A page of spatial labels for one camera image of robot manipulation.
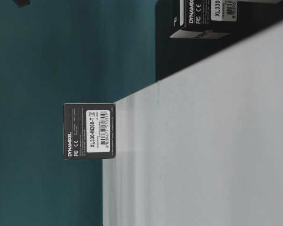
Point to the black Dynamixel box on white base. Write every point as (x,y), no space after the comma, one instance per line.
(89,131)

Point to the white base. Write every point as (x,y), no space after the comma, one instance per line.
(203,147)

